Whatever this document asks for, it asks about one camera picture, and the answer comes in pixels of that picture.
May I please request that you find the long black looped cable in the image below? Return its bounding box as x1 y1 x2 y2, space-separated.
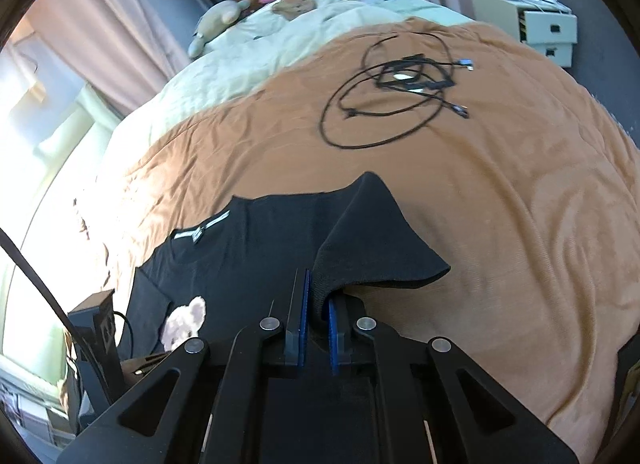
320 56 471 151

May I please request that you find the white drawer cabinet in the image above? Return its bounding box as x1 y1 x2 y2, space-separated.
470 0 578 68

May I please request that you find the pink curtain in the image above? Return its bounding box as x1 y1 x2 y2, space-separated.
30 0 201 117

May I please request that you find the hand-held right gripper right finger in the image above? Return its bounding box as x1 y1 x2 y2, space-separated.
326 294 576 464

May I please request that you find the brown blanket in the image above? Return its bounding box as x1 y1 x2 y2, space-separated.
75 16 640 464

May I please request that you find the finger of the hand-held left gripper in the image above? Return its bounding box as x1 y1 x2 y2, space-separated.
121 353 171 377

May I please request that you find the black bear print t-shirt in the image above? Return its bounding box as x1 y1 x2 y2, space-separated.
117 171 452 380

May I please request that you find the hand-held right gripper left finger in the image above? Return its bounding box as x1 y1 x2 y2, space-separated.
57 269 312 464

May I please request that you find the black cable with silver plugs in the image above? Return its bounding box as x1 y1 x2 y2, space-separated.
362 31 476 92

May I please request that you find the cream bear print quilt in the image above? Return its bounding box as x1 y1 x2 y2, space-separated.
97 0 476 160

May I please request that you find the beige plush toy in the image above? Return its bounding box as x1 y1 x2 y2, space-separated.
187 0 251 57

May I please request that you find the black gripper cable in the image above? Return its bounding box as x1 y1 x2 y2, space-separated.
0 226 103 385

